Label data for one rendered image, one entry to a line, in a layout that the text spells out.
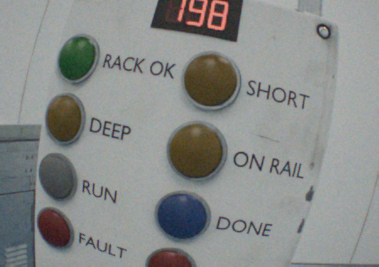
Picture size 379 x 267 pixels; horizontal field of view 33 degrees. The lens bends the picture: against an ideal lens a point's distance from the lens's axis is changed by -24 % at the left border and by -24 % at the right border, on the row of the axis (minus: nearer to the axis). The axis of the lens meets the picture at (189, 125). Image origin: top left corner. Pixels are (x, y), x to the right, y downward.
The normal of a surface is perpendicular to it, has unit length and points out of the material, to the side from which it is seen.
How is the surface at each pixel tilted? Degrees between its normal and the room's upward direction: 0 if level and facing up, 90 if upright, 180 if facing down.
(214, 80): 90
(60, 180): 90
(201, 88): 93
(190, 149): 88
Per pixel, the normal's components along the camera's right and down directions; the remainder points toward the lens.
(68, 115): -0.19, -0.01
